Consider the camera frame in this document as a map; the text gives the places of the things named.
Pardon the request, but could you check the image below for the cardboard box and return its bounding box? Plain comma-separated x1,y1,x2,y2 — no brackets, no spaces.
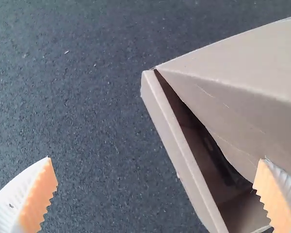
140,14,291,233

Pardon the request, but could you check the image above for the black mat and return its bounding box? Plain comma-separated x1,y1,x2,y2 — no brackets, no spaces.
0,0,291,233

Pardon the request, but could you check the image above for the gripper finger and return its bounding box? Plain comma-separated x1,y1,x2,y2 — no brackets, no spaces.
252,157,291,233
0,156,59,233

